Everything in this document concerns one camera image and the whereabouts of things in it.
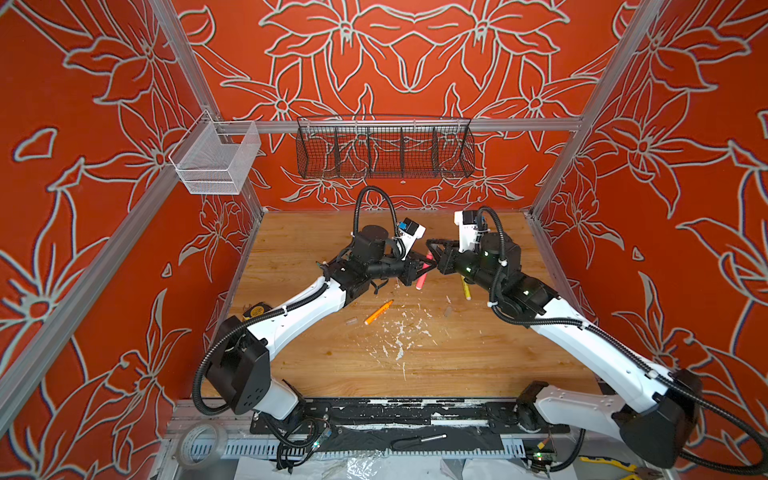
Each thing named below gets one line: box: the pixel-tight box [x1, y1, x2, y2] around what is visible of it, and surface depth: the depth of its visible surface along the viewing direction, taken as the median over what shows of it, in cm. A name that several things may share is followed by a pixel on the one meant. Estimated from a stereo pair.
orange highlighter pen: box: [364, 299, 395, 325], surface depth 93 cm
